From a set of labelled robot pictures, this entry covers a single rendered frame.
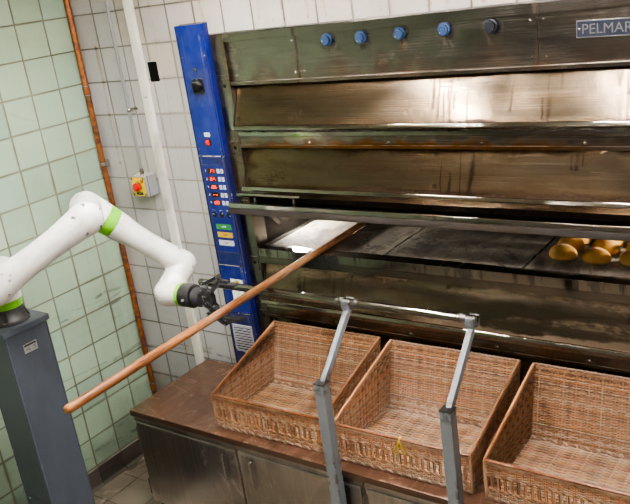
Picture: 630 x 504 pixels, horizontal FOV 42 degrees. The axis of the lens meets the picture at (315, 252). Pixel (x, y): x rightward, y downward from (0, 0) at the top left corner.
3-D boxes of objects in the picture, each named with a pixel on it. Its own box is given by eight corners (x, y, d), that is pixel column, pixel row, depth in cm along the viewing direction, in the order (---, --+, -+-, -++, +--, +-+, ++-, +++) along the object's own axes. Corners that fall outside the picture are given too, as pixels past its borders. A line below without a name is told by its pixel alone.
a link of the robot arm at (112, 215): (62, 216, 296) (80, 189, 295) (62, 208, 307) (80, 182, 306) (106, 241, 303) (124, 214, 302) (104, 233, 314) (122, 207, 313)
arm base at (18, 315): (-34, 320, 313) (-38, 306, 311) (0, 306, 324) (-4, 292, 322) (4, 331, 297) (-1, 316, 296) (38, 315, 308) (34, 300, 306)
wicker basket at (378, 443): (396, 397, 337) (389, 337, 328) (527, 423, 305) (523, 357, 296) (333, 459, 300) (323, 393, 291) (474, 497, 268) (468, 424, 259)
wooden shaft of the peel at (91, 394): (69, 416, 234) (67, 407, 233) (63, 414, 236) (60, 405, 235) (367, 225, 364) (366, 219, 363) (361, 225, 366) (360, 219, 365)
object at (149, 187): (144, 192, 386) (140, 171, 383) (159, 193, 380) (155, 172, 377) (133, 196, 381) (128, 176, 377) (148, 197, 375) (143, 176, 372)
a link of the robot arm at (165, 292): (160, 309, 320) (144, 296, 312) (174, 282, 325) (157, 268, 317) (186, 314, 312) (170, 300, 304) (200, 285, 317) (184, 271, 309)
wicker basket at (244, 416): (282, 373, 371) (273, 318, 362) (390, 394, 339) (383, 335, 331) (214, 427, 334) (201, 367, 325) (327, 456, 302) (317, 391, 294)
